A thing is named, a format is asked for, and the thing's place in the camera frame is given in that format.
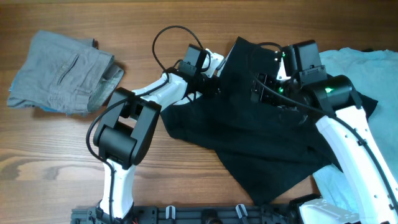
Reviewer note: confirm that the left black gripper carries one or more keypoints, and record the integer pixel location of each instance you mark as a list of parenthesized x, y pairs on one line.
[(211, 90)]

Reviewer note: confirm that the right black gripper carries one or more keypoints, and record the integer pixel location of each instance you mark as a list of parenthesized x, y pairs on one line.
[(259, 92)]

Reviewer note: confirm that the black shorts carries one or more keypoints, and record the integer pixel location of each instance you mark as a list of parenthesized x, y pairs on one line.
[(265, 148)]

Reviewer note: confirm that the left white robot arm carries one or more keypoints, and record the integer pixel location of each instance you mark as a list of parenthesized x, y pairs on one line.
[(123, 133)]

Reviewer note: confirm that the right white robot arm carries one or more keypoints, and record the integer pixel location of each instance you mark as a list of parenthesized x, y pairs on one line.
[(340, 118)]

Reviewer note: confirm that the light blue t-shirt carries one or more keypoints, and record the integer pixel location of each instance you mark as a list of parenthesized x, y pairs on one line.
[(373, 74)]

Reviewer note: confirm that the folded grey shorts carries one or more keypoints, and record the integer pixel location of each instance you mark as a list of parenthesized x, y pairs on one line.
[(64, 75)]

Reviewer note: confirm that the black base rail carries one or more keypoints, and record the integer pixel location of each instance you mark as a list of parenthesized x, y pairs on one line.
[(266, 214)]

